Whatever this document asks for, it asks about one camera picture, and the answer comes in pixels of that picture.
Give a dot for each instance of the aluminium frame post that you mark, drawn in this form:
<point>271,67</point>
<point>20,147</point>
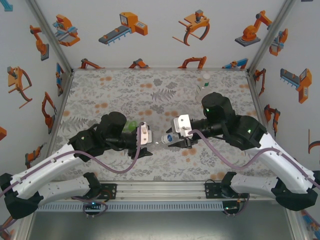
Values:
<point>50,37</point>
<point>270,37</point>

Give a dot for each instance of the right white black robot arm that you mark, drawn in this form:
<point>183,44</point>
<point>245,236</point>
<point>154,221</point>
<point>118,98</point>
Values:
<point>275,155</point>

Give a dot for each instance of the floral patterned table cover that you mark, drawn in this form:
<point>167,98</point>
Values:
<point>160,170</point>

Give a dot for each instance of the clear unlabelled plastic bottle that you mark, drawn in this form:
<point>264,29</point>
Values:
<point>157,143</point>

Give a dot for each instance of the clear bottle wide green label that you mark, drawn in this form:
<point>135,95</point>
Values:
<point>131,125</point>

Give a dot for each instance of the plain white bottle cap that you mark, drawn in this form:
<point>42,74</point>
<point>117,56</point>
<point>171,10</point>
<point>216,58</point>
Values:
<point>206,76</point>

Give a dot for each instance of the aluminium frame side rail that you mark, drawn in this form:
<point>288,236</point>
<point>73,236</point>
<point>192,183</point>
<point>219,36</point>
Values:
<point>257,100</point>
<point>60,112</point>

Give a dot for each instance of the small controller circuit board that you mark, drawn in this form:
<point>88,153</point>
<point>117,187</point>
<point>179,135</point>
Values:
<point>93,203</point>
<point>231,207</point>

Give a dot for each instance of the wide aluminium base rail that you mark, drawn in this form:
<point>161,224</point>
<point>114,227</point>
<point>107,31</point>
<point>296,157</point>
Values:
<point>160,191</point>

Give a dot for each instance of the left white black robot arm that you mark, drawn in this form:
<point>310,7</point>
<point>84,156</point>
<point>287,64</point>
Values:
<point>50,170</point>

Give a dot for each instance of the clear bottle thin green label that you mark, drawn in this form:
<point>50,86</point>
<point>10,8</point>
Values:
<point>203,87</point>

